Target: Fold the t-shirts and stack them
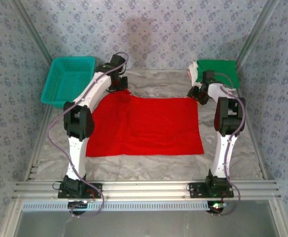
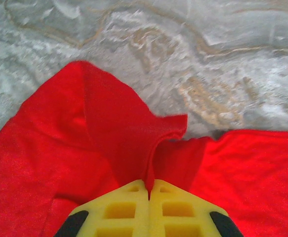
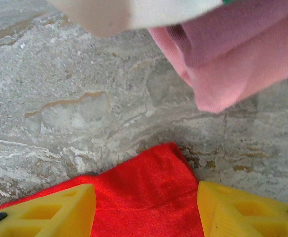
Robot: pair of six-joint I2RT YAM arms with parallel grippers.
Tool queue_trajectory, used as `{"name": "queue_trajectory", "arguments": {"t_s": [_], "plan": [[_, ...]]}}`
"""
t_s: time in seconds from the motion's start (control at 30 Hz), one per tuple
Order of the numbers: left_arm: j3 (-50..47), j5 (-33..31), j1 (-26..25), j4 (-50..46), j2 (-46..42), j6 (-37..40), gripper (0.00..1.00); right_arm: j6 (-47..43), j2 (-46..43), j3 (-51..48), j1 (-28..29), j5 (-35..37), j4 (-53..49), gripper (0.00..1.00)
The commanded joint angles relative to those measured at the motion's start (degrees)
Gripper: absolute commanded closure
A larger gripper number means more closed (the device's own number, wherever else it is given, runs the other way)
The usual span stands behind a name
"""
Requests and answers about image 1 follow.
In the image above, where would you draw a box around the red t-shirt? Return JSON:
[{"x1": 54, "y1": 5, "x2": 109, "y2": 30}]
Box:
[{"x1": 85, "y1": 88, "x2": 205, "y2": 158}]

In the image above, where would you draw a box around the folded white t-shirt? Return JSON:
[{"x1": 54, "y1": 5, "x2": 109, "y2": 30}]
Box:
[{"x1": 187, "y1": 61, "x2": 204, "y2": 86}]

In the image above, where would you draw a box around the folded green t-shirt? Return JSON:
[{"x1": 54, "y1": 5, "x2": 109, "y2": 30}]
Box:
[{"x1": 197, "y1": 59, "x2": 241, "y2": 89}]

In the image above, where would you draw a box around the teal plastic basket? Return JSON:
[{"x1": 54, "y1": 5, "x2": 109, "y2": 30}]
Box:
[{"x1": 40, "y1": 56, "x2": 96, "y2": 109}]

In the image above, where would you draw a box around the right controller board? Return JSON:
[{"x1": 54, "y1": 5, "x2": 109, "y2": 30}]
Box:
[{"x1": 206, "y1": 200, "x2": 228, "y2": 215}]

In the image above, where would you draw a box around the controller board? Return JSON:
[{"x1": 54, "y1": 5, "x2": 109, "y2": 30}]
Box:
[
  {"x1": 67, "y1": 200, "x2": 90, "y2": 216},
  {"x1": 206, "y1": 200, "x2": 228, "y2": 215}
]

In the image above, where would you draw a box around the left controller board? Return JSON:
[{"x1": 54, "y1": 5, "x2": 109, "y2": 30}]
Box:
[{"x1": 67, "y1": 200, "x2": 90, "y2": 216}]

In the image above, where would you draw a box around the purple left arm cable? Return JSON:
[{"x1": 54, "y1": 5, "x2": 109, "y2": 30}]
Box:
[{"x1": 46, "y1": 51, "x2": 130, "y2": 218}]

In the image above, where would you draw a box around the aluminium frame post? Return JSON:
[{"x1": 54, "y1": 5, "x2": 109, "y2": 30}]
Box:
[
  {"x1": 237, "y1": 0, "x2": 281, "y2": 64},
  {"x1": 14, "y1": 0, "x2": 53, "y2": 65}
]

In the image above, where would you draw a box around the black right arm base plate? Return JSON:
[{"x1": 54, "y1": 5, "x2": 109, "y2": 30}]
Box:
[{"x1": 187, "y1": 182, "x2": 235, "y2": 198}]

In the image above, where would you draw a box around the aluminium side rail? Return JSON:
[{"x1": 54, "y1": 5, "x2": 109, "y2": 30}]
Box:
[{"x1": 24, "y1": 103, "x2": 54, "y2": 182}]

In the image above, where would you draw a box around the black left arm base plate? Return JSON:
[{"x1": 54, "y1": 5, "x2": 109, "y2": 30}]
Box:
[{"x1": 51, "y1": 182, "x2": 103, "y2": 199}]

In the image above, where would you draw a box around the aluminium cross rail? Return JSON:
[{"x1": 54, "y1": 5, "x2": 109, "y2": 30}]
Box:
[{"x1": 12, "y1": 180, "x2": 282, "y2": 199}]

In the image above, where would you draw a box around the grey slotted cable duct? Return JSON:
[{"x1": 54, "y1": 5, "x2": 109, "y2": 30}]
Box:
[{"x1": 22, "y1": 199, "x2": 224, "y2": 212}]

